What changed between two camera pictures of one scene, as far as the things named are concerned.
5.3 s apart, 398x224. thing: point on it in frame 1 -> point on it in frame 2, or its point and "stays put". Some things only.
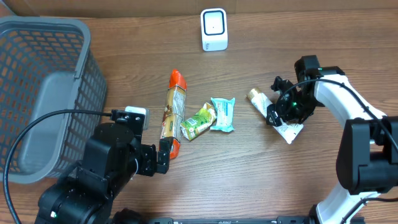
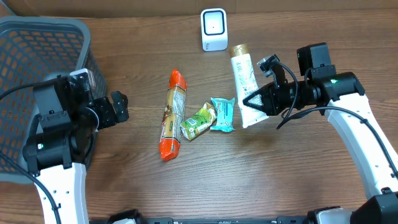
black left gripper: [149, 158] -> [112, 109]
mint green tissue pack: [224, 111] stays put
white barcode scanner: [214, 27] stays put
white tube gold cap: [288, 130] -> [245, 83]
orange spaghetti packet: [173, 117] stays put
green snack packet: [205, 116] stays put
